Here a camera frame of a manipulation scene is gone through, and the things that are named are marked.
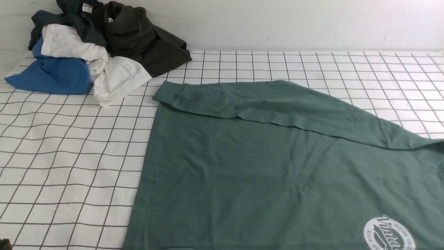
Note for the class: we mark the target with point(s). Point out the green long sleeve shirt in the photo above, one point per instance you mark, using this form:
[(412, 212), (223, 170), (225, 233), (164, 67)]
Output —
[(276, 166)]

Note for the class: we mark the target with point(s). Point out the white shirt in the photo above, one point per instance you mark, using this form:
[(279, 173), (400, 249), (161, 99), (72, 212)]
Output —
[(113, 78)]

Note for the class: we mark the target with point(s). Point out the dark olive shirt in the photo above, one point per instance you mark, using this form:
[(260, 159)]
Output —
[(129, 33)]

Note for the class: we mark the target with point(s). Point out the blue shirt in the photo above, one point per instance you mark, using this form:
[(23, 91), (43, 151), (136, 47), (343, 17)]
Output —
[(64, 76)]

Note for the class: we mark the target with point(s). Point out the dark navy shirt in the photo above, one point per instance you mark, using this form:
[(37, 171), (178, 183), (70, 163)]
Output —
[(76, 14)]

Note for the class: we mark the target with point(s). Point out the white grid tablecloth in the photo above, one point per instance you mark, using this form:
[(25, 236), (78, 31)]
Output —
[(70, 168)]

